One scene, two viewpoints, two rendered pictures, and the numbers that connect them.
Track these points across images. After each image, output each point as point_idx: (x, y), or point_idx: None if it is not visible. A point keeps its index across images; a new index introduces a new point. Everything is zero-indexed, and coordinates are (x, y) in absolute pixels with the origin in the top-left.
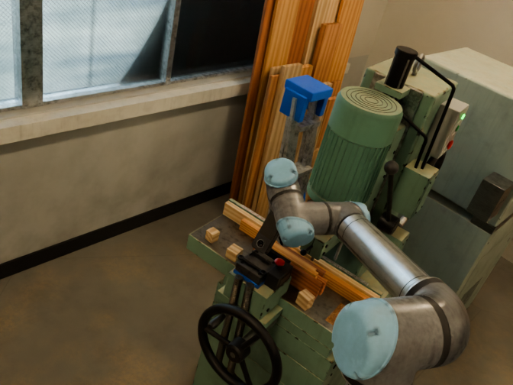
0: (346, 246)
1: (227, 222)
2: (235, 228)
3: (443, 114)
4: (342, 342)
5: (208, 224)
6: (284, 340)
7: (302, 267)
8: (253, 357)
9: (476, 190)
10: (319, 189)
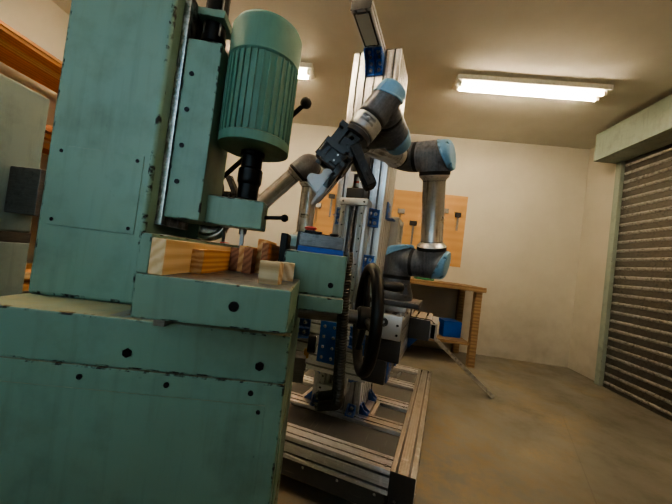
0: (374, 150)
1: (192, 275)
2: (204, 274)
3: None
4: (452, 158)
5: (228, 282)
6: (297, 325)
7: (274, 243)
8: (287, 396)
9: (38, 185)
10: (287, 135)
